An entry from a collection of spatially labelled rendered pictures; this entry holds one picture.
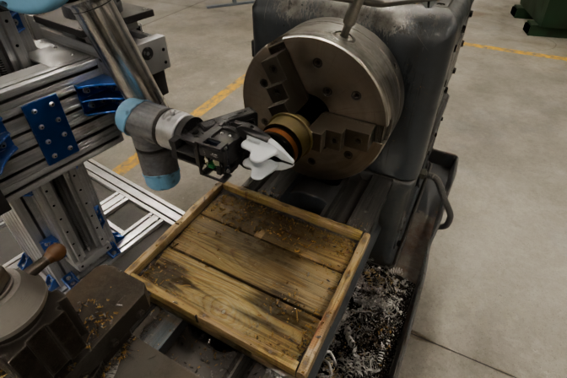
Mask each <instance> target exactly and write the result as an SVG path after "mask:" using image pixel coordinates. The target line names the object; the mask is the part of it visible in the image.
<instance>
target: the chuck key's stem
mask: <svg viewBox="0 0 567 378"><path fill-rule="evenodd" d="M363 3H364V0H354V2H353V3H350V4H349V5H348V9H347V11H346V14H345V16H344V19H343V23H344V26H343V29H342V32H341V35H340V36H341V38H344V39H348V34H349V32H350V30H351V28H352V27H353V26H355V23H356V21H357V18H358V16H359V12H360V10H361V8H362V5H363Z"/></svg>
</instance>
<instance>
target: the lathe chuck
mask: <svg viewBox="0 0 567 378"><path fill-rule="evenodd" d="M342 29H343V25H342V24H337V23H332V22H310V23H306V24H301V25H299V26H296V27H294V28H293V29H291V30H289V31H288V32H286V33H284V34H283V35H281V36H279V37H278V38H277V39H275V40H273V41H272V42H270V43H268V44H267V45H265V46H264V47H263V48H262V49H261V50H260V51H259V52H258V53H257V54H256V55H255V56H254V57H253V59H252V60H251V62H250V64H249V66H248V68H247V70H246V75H245V79H244V84H243V100H244V107H245V108H246V107H251V108H252V109H253V110H254V111H255V112H256V113H257V115H258V127H259V128H260V129H262V130H263V129H264V127H266V126H267V124H268V122H269V121H270V119H271V118H272V115H271V113H270V111H269V109H268V107H269V106H270V105H271V104H273V102H272V100H271V98H270V96H269V94H268V92H267V90H266V88H267V87H268V86H269V85H271V83H270V81H269V79H268V77H267V75H266V73H265V71H264V69H263V67H262V65H261V62H262V61H263V60H265V59H266V58H268V57H270V56H271V55H272V54H271V52H270V51H269V49H268V47H270V46H271V45H273V44H275V43H277V42H279V41H283V42H284V44H285V45H286V47H287V50H288V52H289V55H290V56H291V58H292V60H293V63H294V65H295V67H296V69H297V71H298V74H299V76H300V78H301V80H302V82H303V85H304V86H305V89H306V91H307V93H308V94H310V95H314V96H316V97H318V98H319V99H321V100H322V101H323V102H324V103H325V104H326V106H327V108H328V110H329V111H330V112H331V113H335V114H339V115H342V116H347V117H351V118H354V119H358V120H361V121H365V122H370V123H374V124H377V125H381V126H384V127H387V129H386V136H385V138H384V141H382V142H381V143H378V142H373V143H372V144H371V146H370V148H369V150H368V151H367V153H366V152H363V151H359V150H357V149H354V148H349V147H345V146H343V148H342V149H341V151H337V150H334V149H331V148H326V147H324V149H323V150H322V151H321V152H316V151H314V150H310V152H309V153H308V154H307V155H305V156H303V157H301V158H300V160H299V161H297V162H296V163H294V166H293V167H291V168H290V169H292V170H294V171H296V172H299V173H300V174H302V175H305V176H309V177H313V178H317V179H323V180H338V179H343V178H348V177H350V176H354V175H357V174H358V173H360V172H361V171H363V170H365V169H366V168H368V167H369V166H370V165H371V164H372V163H373V162H374V161H375V160H376V159H377V157H378V156H379V154H380V153H381V150H382V149H383V148H384V146H385V144H386V141H387V140H388V138H389V137H390V135H391V134H392V131H393V129H394V127H395V126H396V124H397V119H398V116H399V111H400V103H401V100H400V90H399V86H398V82H397V77H396V74H395V73H394V71H393V68H392V65H391V64H390V63H389V61H388V60H387V58H386V56H385V55H384V54H383V52H382V51H381V50H380V49H379V48H378V47H377V45H376V44H374V43H373V42H372V41H371V40H370V39H368V38H367V37H366V36H364V35H362V34H361V33H359V32H358V31H357V30H354V29H352V28H351V30H350V32H349V34H348V35H350V36H351V37H352V39H353V40H351V41H347V40H342V39H340V38H338V37H337V36H335V33H337V32H342ZM296 113H297V114H301V115H302V116H303V117H304V118H305V119H306V120H307V121H309V122H310V123H311V124H312V123H313V122H314V121H315V120H316V119H317V118H318V116H319V115H320V114H321V113H319V112H318V111H316V110H315V109H314V108H313V107H312V106H311V103H310V102H309V101H307V102H306V103H305V105H304V106H302V107H301V108H300V110H299V111H297V112H296Z"/></svg>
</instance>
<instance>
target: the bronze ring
mask: <svg viewBox="0 0 567 378"><path fill-rule="evenodd" d="M310 126H311V125H310V123H309V122H308V121H307V120H306V119H305V118H304V117H303V116H301V115H299V114H292V113H288V112H280V113H278V114H276V115H274V116H273V117H272V118H271V119H270V121H269V122H268V124H267V126H266V127H264V129H263V131H264V132H265V133H267V134H268V135H270V136H271V138H272V139H273V140H275V141H276V142H277V143H278V144H280V145H281V147H282V148H283V149H284V150H285V151H286V152H287V153H288V154H289V155H290V156H291V157H292V158H293V159H294V162H295V163H296V162H297V161H299V160H300V158H301V157H303V156H305V155H307V154H308V153H309V152H310V151H311V148H312V145H313V136H312V132H311V130H310Z"/></svg>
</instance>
